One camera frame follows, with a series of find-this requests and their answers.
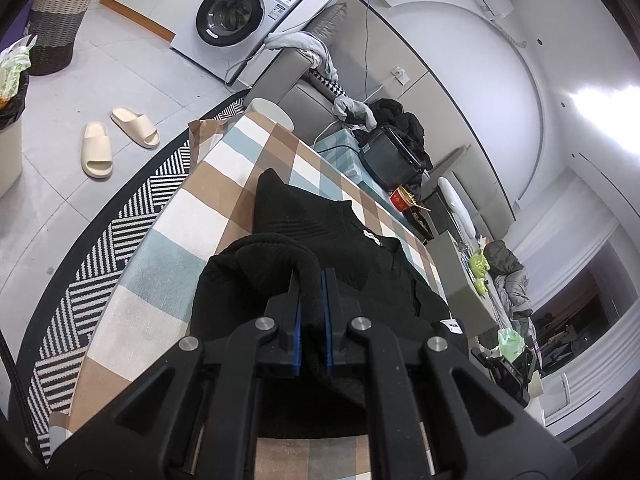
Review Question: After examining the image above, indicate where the white kitchen counter cabinet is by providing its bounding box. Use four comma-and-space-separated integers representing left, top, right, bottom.
97, 0, 236, 43

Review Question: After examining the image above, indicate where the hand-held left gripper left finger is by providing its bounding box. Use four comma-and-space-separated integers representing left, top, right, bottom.
47, 267, 306, 480

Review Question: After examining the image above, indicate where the white curtain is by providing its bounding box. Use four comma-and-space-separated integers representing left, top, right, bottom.
515, 170, 640, 441

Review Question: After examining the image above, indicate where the grey side table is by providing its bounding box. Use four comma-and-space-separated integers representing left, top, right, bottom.
430, 232, 501, 336

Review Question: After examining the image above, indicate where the black food tray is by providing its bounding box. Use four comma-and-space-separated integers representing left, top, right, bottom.
402, 202, 436, 243

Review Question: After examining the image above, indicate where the green frog toy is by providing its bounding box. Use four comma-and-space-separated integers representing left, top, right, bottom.
467, 250, 491, 276

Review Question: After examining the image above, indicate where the grey padded jacket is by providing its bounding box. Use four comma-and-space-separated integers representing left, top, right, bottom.
487, 240, 537, 321

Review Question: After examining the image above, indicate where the light grey hoodie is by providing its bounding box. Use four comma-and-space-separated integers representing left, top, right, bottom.
262, 31, 341, 78

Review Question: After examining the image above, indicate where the white pillow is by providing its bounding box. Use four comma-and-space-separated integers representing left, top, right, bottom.
437, 176, 476, 246

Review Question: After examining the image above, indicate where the grey sofa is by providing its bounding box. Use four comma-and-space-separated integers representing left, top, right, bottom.
252, 2, 538, 341

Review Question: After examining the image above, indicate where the white round stool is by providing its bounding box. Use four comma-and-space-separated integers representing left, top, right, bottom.
248, 97, 295, 131

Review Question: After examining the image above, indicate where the white washing machine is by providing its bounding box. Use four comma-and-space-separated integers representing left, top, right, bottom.
170, 0, 311, 86

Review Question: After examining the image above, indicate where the green plastic bag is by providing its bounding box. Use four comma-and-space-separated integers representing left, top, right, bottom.
496, 327, 526, 361

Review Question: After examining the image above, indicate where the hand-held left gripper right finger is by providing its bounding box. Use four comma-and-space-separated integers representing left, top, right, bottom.
321, 268, 577, 480

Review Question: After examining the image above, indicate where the pale grey garment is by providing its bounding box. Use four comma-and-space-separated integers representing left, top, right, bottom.
332, 95, 378, 131

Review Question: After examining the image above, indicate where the woven laundry basket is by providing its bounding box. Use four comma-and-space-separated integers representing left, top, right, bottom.
27, 0, 103, 77

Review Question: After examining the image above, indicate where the black white striped rug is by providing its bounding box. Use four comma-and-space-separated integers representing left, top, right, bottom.
0, 87, 251, 456

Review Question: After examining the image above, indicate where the black knit sweater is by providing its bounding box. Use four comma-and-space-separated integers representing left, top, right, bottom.
189, 167, 471, 440

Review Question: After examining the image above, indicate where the white trash bin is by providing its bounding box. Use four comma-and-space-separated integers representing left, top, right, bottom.
0, 67, 30, 198

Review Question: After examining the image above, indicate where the grey upright cushion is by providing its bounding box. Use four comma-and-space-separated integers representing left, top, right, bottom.
310, 2, 348, 53

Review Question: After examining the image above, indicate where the black clothes pile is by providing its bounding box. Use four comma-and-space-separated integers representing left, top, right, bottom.
367, 97, 433, 171

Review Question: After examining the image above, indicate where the red bowl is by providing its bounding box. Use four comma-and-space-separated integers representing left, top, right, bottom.
389, 185, 418, 213

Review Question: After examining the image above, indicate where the crumpled plastic rubbish bag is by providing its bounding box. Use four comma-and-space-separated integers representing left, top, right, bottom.
0, 35, 32, 101

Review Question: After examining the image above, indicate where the black rice cooker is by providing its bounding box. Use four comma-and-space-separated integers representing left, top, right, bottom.
360, 125, 426, 191

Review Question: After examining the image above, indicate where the houndstooth cushion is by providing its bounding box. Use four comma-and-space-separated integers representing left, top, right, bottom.
305, 67, 351, 98

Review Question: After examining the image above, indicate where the beige slide sandal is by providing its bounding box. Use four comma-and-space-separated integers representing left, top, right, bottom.
111, 106, 161, 149
81, 121, 113, 179

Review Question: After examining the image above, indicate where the light blue side table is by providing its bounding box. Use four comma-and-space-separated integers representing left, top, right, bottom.
312, 127, 388, 192

